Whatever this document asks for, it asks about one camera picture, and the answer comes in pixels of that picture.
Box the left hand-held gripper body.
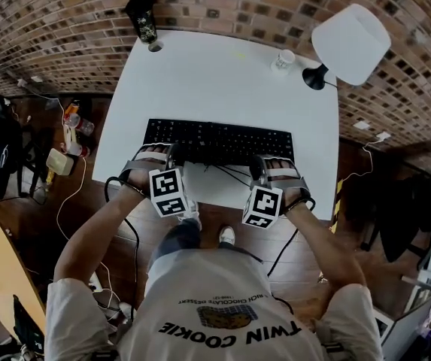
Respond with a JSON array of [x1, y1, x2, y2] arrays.
[[119, 145, 190, 218]]

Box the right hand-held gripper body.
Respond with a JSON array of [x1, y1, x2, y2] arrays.
[[241, 177, 311, 230]]

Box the black computer keyboard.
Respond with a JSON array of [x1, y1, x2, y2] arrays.
[[142, 117, 296, 167]]

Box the person's right forearm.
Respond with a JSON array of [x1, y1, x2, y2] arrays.
[[284, 200, 369, 296]]

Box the person's left forearm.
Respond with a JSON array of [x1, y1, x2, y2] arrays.
[[53, 186, 152, 290]]

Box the person's left hand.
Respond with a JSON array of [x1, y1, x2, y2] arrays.
[[126, 144, 171, 199]]

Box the person's right hand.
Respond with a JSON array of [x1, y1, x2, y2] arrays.
[[266, 158, 311, 214]]

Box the person's white left shoe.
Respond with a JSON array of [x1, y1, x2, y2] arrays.
[[178, 201, 203, 232]]

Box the person's white shoe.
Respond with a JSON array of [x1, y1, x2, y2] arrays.
[[178, 201, 203, 232], [218, 226, 236, 246]]

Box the person's white right shoe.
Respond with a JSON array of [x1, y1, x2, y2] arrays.
[[218, 226, 236, 246]]

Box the person's dark shorts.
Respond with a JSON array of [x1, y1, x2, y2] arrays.
[[150, 218, 264, 265]]

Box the yellow black hazard tape strip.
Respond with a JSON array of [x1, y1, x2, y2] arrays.
[[329, 178, 345, 235]]

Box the white table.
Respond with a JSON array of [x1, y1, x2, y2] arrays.
[[91, 29, 340, 221]]

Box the person's white printed t-shirt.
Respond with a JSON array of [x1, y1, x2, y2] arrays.
[[45, 248, 384, 361]]

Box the red label bottle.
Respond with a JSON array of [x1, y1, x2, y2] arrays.
[[64, 141, 90, 159]]

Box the clear bottle with red cap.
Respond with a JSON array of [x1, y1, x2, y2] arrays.
[[66, 113, 96, 135]]

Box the white paper cup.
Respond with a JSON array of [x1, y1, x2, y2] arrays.
[[270, 48, 296, 77]]

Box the white plastic box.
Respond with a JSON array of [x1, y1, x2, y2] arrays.
[[45, 147, 75, 177]]

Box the black patterned tumbler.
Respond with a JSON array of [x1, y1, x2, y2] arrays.
[[124, 0, 159, 46]]

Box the white shade table lamp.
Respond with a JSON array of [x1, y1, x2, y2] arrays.
[[301, 2, 392, 92]]

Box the black chair with white logo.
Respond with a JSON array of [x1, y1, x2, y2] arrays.
[[0, 96, 26, 201]]

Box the round wooden table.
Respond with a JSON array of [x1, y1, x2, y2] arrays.
[[0, 207, 47, 341]]

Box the black flat bag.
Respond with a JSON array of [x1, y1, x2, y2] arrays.
[[11, 294, 47, 355]]

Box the long white cable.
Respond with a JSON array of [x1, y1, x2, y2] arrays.
[[26, 90, 122, 311]]

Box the short white cable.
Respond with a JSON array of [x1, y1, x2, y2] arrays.
[[341, 139, 384, 184]]

